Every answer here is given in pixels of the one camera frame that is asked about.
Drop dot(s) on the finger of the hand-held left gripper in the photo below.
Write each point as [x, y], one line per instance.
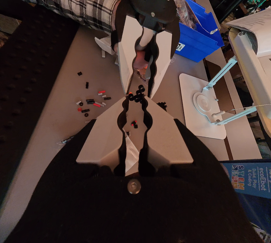
[165, 48]
[127, 46]

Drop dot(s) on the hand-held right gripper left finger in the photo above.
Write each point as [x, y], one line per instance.
[99, 141]

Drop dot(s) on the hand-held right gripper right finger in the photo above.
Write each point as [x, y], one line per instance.
[169, 141]

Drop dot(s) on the blue plastic bin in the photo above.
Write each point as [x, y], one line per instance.
[196, 40]

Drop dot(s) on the clear plastic parts bag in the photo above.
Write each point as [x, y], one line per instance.
[131, 154]

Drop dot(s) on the black multi-hole connector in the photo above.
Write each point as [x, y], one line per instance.
[137, 95]

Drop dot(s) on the person's left hand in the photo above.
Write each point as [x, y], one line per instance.
[139, 59]

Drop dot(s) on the white book stand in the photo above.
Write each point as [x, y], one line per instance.
[201, 124]

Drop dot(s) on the long grey axle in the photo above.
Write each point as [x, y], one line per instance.
[98, 103]

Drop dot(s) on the group of black connector pins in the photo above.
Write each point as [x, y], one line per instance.
[90, 101]

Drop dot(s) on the blue robot kit box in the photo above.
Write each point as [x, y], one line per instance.
[249, 179]

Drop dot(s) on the black studded mat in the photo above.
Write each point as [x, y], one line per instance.
[31, 78]

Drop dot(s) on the building instruction booklet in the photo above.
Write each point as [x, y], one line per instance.
[256, 23]

